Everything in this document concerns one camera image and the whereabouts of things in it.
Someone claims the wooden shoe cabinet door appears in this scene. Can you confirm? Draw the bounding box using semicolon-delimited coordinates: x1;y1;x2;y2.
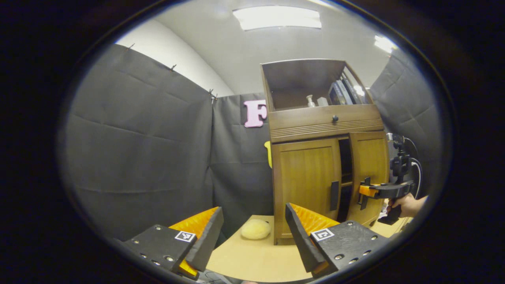
272;137;343;239
347;131;390;227

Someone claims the yellow plush ball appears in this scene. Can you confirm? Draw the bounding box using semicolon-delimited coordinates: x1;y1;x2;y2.
241;219;271;240

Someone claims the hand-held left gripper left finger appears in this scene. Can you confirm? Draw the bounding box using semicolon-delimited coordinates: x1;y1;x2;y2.
120;206;224;281

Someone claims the black door handle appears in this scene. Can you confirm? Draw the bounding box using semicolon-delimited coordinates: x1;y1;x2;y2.
358;177;371;210
330;181;340;211

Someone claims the wooden cabinet drawer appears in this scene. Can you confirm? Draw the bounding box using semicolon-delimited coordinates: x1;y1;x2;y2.
269;105;384;130

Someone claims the small ceiling light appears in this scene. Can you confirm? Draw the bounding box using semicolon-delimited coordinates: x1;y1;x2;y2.
374;35;398;54

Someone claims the large ceiling light panel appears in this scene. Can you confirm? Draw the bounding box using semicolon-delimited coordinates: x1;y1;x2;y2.
233;6;322;31

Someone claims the grey-blue book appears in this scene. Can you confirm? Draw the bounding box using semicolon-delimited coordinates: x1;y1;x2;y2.
338;80;355;105

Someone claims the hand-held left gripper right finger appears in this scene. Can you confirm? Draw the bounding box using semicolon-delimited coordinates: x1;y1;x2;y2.
285;203;389;278

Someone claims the black backdrop cloth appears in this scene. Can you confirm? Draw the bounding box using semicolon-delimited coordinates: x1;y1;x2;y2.
63;43;442;257

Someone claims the dark blue book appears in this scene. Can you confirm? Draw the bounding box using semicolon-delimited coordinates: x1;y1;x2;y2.
329;82;347;106

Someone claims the wooden double-door shoe cabinet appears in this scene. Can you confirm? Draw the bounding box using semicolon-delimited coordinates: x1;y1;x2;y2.
260;59;391;246

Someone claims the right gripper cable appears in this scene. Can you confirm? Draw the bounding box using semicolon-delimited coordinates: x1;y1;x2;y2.
403;137;423;198

